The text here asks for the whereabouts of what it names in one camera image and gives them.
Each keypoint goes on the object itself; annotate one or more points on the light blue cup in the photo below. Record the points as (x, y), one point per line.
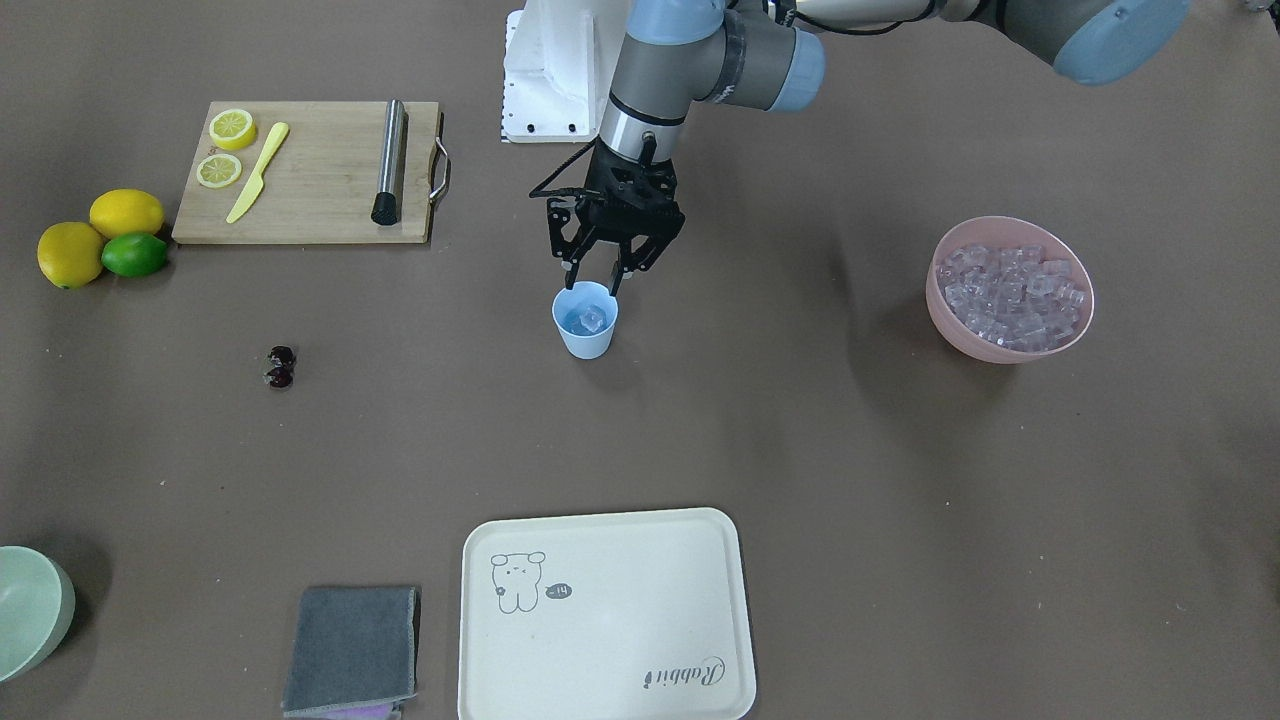
(584, 292)

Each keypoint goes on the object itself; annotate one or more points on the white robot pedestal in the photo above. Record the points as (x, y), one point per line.
(559, 62)

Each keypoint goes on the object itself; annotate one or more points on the grey folded cloth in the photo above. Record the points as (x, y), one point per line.
(353, 653)

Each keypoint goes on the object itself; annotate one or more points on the ice cube in cup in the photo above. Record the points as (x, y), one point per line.
(587, 320)

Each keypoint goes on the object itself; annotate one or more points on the lemon half lower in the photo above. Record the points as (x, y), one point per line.
(218, 171)

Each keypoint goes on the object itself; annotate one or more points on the dark cherry upper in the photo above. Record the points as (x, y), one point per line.
(283, 356)

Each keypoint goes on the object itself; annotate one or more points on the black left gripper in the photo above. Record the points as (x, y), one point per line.
(563, 232)

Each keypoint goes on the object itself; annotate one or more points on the lemon half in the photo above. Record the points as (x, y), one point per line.
(232, 129)
(218, 171)

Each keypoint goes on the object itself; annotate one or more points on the clear ice cubes pile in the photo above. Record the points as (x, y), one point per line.
(1016, 298)

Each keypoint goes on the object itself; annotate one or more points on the cream rabbit tray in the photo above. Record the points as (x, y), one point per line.
(626, 615)

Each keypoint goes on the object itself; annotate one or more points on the green lime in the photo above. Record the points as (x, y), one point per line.
(134, 254)

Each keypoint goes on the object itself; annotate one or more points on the dark cherry lower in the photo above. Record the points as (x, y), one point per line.
(278, 377)

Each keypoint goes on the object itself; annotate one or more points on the yellow lemon near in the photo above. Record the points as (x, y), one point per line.
(69, 254)

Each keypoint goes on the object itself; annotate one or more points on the dark cherry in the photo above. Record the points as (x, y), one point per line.
(278, 377)
(283, 356)

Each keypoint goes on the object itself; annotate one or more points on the pink bowl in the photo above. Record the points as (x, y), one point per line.
(998, 232)

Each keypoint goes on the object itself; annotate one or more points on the mint green bowl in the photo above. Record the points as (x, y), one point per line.
(37, 607)

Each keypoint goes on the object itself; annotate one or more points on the yellow lemon far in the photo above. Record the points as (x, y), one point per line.
(125, 211)

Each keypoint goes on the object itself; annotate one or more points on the yellow plastic knife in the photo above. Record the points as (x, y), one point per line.
(255, 183)

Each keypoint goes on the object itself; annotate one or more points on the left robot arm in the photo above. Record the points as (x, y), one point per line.
(767, 55)

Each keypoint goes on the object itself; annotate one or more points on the lemon half upper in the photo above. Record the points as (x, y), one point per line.
(232, 129)

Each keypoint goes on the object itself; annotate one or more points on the yellow lemon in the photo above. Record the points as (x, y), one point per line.
(69, 254)
(125, 211)

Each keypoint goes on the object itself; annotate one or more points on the bamboo cutting board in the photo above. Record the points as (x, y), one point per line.
(322, 182)

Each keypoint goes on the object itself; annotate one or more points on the steel muddler black tip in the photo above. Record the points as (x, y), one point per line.
(386, 206)

